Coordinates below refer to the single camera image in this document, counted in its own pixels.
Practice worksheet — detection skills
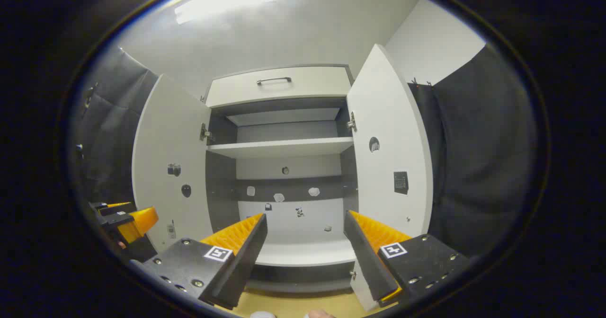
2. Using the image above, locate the white cabinet shelf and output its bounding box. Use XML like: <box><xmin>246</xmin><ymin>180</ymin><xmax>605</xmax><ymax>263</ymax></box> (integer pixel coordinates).
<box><xmin>207</xmin><ymin>137</ymin><xmax>355</xmax><ymax>159</ymax></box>

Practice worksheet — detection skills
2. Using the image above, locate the white shoe cabinet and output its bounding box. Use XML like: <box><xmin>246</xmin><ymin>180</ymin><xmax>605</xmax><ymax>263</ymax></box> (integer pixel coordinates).
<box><xmin>204</xmin><ymin>64</ymin><xmax>358</xmax><ymax>294</ymax></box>

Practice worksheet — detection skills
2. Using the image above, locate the white cabinet drawer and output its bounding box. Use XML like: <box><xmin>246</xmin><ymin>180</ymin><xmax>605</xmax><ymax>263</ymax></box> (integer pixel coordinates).
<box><xmin>205</xmin><ymin>66</ymin><xmax>352</xmax><ymax>109</ymax></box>

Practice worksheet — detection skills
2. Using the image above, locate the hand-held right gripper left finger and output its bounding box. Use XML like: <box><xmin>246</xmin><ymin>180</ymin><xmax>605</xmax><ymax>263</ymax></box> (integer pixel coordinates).
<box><xmin>130</xmin><ymin>212</ymin><xmax>268</xmax><ymax>310</ymax></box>

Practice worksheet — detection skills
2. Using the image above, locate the white door with cat sticker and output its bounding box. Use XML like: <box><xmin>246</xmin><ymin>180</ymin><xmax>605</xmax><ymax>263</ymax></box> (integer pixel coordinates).
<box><xmin>347</xmin><ymin>44</ymin><xmax>434</xmax><ymax>311</ymax></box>

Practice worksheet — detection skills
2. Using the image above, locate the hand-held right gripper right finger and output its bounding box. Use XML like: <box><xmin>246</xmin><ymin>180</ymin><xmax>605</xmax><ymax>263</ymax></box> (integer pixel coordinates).
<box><xmin>343</xmin><ymin>209</ymin><xmax>472</xmax><ymax>313</ymax></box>

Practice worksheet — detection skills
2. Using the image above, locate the white door with camera sticker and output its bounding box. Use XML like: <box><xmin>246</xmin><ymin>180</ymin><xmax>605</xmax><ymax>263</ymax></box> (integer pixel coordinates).
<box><xmin>132</xmin><ymin>74</ymin><xmax>214</xmax><ymax>255</ymax></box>

